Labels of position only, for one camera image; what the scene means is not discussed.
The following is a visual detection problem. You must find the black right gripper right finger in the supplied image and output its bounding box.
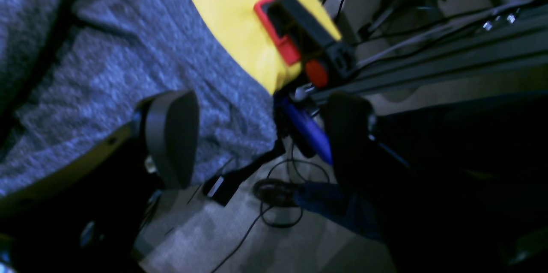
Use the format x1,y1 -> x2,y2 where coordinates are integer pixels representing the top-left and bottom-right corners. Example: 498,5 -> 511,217
324,93 -> 547,273

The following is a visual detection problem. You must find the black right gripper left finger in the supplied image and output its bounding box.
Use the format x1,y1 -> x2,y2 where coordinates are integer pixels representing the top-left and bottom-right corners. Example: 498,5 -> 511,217
1,90 -> 200,273

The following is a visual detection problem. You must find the grey long-sleeve shirt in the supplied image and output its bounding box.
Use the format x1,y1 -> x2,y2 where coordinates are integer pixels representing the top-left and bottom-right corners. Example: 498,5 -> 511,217
0,0 -> 277,196

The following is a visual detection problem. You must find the red clamp right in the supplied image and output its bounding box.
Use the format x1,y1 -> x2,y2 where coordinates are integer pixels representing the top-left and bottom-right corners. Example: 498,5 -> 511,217
253,0 -> 358,90

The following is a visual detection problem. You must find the yellow table cloth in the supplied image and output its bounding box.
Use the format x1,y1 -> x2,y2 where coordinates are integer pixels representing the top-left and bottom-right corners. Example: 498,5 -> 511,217
192,0 -> 341,94

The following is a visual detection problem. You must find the blue handled tool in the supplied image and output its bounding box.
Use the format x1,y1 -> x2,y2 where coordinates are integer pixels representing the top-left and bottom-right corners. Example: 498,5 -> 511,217
274,93 -> 333,165

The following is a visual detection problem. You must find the black cable on floor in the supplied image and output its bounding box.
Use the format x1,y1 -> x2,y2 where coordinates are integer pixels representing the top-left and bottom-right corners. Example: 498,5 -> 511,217
210,140 -> 332,273

